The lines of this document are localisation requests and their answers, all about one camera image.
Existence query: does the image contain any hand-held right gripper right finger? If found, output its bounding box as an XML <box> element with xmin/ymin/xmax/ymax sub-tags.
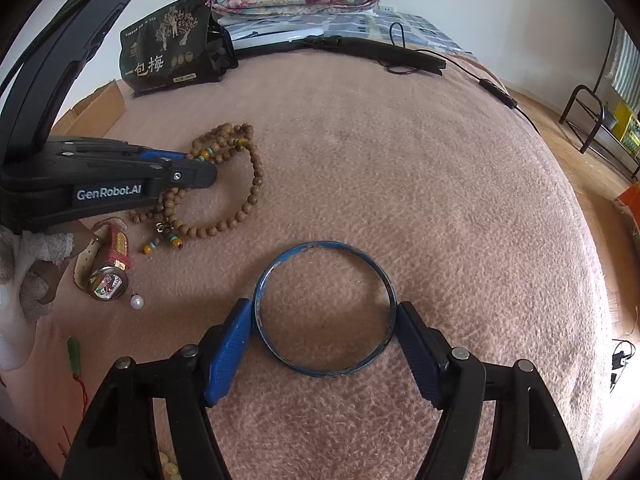
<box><xmin>395</xmin><ymin>301</ymin><xmax>584</xmax><ymax>480</ymax></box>

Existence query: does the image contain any wristwatch with red white strap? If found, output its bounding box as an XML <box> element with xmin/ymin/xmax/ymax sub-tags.
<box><xmin>73</xmin><ymin>217</ymin><xmax>134</xmax><ymax>302</ymax></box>

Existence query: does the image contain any brown wooden bead necklace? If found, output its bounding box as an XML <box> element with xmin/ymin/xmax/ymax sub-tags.
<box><xmin>129</xmin><ymin>122</ymin><xmax>266</xmax><ymax>256</ymax></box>

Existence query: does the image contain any pink fleece blanket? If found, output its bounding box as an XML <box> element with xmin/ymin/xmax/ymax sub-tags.
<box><xmin>0</xmin><ymin>44</ymin><xmax>617</xmax><ymax>480</ymax></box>

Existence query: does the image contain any long black device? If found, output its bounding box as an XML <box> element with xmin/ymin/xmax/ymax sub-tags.
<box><xmin>302</xmin><ymin>33</ymin><xmax>448</xmax><ymax>77</ymax></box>

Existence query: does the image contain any cardboard box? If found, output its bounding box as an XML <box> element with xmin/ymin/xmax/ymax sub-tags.
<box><xmin>52</xmin><ymin>79</ymin><xmax>126</xmax><ymax>137</ymax></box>

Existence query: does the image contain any black power adapter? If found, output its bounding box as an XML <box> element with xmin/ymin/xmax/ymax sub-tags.
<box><xmin>610</xmin><ymin>338</ymin><xmax>636</xmax><ymax>397</ymax></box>

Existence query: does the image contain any black snack bag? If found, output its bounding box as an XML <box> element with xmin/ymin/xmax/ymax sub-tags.
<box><xmin>118</xmin><ymin>0</ymin><xmax>239</xmax><ymax>97</ymax></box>

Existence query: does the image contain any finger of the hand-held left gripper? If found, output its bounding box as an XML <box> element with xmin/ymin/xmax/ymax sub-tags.
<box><xmin>135</xmin><ymin>147</ymin><xmax>202</xmax><ymax>163</ymax></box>
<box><xmin>145</xmin><ymin>159</ymin><xmax>219</xmax><ymax>202</ymax></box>

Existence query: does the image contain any blue bangle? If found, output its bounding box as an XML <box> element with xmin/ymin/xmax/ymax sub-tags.
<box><xmin>252</xmin><ymin>240</ymin><xmax>399</xmax><ymax>377</ymax></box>

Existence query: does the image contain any person's left hand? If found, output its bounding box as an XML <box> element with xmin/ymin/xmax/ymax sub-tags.
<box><xmin>0</xmin><ymin>224</ymin><xmax>76</xmax><ymax>372</ymax></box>

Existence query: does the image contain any dark metal rack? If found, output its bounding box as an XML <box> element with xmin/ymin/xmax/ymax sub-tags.
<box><xmin>558</xmin><ymin>84</ymin><xmax>640</xmax><ymax>182</ymax></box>

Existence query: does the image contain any yellow box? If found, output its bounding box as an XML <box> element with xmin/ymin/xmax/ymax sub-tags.
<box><xmin>612</xmin><ymin>102</ymin><xmax>640</xmax><ymax>157</ymax></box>

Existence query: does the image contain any green pendant with red cord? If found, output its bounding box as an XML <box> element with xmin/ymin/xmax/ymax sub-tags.
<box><xmin>54</xmin><ymin>335</ymin><xmax>92</xmax><ymax>461</ymax></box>

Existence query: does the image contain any orange cloth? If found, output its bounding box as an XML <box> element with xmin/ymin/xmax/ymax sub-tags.
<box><xmin>614</xmin><ymin>184</ymin><xmax>640</xmax><ymax>222</ymax></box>

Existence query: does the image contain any black cable with inline box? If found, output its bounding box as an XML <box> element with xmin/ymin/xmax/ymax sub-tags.
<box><xmin>387</xmin><ymin>20</ymin><xmax>542</xmax><ymax>134</ymax></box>

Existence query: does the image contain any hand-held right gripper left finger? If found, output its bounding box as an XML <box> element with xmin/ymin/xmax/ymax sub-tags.
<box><xmin>60</xmin><ymin>298</ymin><xmax>254</xmax><ymax>480</ymax></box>

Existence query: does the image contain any grey patterned bedsheet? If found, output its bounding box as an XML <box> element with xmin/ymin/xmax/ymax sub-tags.
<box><xmin>220</xmin><ymin>5</ymin><xmax>474</xmax><ymax>57</ymax></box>

